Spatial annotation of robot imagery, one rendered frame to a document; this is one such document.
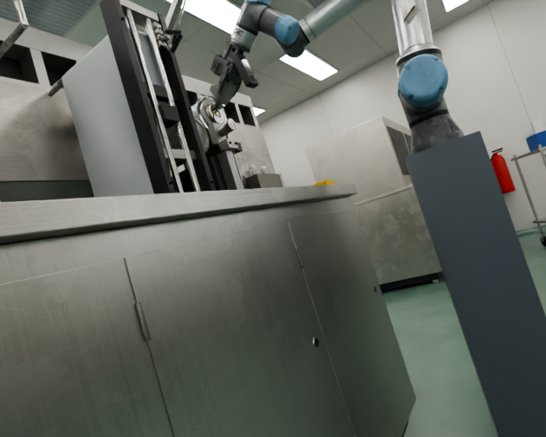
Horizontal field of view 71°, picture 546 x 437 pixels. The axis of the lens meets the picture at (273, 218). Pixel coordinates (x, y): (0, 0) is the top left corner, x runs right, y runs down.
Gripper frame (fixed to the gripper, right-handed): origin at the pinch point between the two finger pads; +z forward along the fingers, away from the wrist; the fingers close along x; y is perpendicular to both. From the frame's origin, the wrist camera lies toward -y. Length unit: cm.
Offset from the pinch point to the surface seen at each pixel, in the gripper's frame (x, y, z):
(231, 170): 6.0, -18.1, 14.7
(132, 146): 36.2, -6.5, 14.2
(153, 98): 39.3, -11.8, -0.9
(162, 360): 68, -61, 22
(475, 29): -450, 40, -155
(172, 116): 35.7, -16.0, 1.3
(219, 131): 6.0, -7.9, 6.2
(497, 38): -450, 12, -154
